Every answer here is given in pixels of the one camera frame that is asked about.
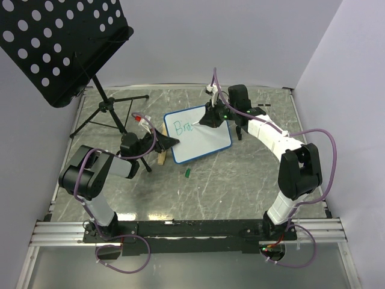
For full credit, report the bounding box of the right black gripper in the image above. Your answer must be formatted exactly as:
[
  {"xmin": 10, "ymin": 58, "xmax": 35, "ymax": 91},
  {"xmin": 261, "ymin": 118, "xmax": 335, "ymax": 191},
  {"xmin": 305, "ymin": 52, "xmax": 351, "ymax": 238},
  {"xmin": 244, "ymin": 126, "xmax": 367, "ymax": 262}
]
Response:
[{"xmin": 200, "ymin": 98, "xmax": 238, "ymax": 128}]

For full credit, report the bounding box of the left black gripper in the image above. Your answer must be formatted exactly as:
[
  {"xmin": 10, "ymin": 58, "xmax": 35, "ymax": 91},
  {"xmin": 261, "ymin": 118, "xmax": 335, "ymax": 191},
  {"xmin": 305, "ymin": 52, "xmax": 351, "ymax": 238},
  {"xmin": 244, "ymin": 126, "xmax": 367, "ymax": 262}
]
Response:
[{"xmin": 134, "ymin": 128, "xmax": 180, "ymax": 160}]

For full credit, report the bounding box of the blue framed whiteboard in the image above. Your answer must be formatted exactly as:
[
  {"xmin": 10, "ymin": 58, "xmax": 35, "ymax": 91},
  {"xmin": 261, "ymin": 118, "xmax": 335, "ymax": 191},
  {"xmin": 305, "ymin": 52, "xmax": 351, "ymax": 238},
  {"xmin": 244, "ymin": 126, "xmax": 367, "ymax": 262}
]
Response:
[{"xmin": 164, "ymin": 105, "xmax": 232, "ymax": 164}]

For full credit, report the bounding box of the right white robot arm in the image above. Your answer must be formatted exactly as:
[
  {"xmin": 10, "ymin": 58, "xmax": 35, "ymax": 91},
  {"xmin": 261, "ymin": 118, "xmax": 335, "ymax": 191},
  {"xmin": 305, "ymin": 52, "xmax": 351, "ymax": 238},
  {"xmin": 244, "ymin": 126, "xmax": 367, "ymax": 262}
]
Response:
[{"xmin": 199, "ymin": 84, "xmax": 322, "ymax": 240}]

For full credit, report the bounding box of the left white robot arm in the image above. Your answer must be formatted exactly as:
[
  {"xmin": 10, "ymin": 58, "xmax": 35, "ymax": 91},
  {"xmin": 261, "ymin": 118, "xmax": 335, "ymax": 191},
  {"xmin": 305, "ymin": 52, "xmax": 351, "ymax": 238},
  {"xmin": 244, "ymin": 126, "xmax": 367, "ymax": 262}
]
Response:
[{"xmin": 58, "ymin": 129, "xmax": 180, "ymax": 242}]

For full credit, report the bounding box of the wooden rolling pin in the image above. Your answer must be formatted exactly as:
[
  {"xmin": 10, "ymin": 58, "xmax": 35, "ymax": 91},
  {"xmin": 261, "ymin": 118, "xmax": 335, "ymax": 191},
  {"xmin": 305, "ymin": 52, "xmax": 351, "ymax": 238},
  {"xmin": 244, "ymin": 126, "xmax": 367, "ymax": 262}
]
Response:
[{"xmin": 157, "ymin": 123, "xmax": 167, "ymax": 166}]

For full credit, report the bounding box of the black perforated music stand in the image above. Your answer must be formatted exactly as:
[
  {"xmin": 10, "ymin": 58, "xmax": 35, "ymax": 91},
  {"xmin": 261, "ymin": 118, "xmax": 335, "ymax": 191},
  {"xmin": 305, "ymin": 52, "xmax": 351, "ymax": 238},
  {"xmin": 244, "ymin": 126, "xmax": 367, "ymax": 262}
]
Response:
[{"xmin": 0, "ymin": 0, "xmax": 153, "ymax": 173}]

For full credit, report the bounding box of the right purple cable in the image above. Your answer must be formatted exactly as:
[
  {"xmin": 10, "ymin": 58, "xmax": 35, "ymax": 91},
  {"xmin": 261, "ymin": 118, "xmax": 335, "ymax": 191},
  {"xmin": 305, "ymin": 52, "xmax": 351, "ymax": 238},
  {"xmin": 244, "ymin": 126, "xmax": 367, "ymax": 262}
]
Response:
[{"xmin": 209, "ymin": 67, "xmax": 338, "ymax": 269}]

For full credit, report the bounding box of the purple cable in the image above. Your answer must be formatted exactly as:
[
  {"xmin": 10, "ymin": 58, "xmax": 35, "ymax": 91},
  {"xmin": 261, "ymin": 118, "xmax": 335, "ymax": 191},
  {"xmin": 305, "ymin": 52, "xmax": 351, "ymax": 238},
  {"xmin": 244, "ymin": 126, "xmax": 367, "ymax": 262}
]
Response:
[
  {"xmin": 72, "ymin": 112, "xmax": 157, "ymax": 275},
  {"xmin": 209, "ymin": 67, "xmax": 338, "ymax": 269}
]

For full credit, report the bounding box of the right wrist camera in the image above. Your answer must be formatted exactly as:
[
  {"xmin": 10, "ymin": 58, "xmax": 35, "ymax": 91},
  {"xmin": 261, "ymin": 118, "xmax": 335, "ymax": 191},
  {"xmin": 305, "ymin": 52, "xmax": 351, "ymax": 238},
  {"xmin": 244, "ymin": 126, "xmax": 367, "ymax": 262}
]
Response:
[{"xmin": 205, "ymin": 84, "xmax": 219, "ymax": 106}]

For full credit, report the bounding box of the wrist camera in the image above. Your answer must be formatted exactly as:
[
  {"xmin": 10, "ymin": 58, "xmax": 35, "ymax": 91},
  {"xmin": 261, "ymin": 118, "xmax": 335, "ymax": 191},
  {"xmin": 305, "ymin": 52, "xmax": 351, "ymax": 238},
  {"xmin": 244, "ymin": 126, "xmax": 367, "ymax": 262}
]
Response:
[
  {"xmin": 205, "ymin": 84, "xmax": 219, "ymax": 106},
  {"xmin": 132, "ymin": 113, "xmax": 152, "ymax": 133}
]

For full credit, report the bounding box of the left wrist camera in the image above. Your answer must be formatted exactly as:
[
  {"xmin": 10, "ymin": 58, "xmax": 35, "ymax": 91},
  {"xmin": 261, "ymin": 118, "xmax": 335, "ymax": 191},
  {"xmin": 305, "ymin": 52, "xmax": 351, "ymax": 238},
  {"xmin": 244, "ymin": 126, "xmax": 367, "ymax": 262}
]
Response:
[{"xmin": 132, "ymin": 113, "xmax": 152, "ymax": 133}]

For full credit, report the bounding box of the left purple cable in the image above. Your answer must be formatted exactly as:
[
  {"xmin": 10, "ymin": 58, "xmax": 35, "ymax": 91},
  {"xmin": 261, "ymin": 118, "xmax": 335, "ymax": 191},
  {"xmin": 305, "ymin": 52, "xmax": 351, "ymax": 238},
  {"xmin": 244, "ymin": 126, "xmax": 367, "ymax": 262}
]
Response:
[{"xmin": 72, "ymin": 112, "xmax": 157, "ymax": 275}]

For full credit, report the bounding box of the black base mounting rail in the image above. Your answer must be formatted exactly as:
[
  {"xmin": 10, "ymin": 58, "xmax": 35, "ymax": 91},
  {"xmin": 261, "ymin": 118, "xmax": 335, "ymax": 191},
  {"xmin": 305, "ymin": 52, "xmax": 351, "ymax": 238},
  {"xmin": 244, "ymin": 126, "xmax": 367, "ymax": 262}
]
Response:
[{"xmin": 83, "ymin": 219, "xmax": 297, "ymax": 256}]

